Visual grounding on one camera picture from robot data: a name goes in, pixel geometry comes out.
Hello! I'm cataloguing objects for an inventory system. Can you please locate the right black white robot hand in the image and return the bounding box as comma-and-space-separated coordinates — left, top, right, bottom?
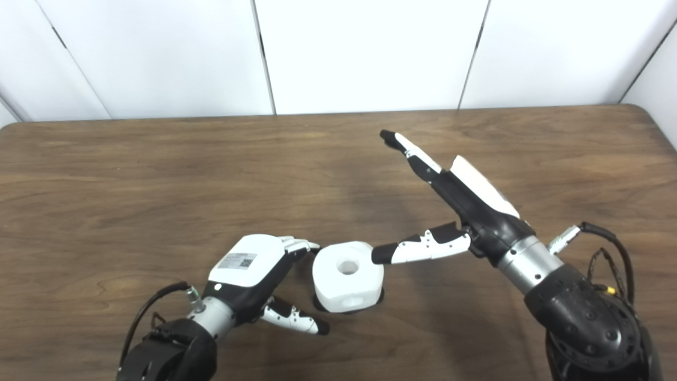
372, 130, 535, 265

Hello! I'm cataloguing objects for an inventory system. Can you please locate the round white plastic piece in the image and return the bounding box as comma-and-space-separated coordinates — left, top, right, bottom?
312, 241, 385, 313

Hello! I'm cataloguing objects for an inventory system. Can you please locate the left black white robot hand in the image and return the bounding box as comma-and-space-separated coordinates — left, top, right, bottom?
203, 234, 330, 335

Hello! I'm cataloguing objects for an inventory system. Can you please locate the black plastic holder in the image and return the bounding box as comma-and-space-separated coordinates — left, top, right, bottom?
312, 288, 386, 315

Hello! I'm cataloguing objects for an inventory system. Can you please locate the right thin wire yellow connector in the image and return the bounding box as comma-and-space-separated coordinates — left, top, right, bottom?
586, 248, 627, 309

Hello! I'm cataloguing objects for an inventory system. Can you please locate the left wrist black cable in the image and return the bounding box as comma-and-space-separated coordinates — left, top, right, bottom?
119, 281, 207, 367

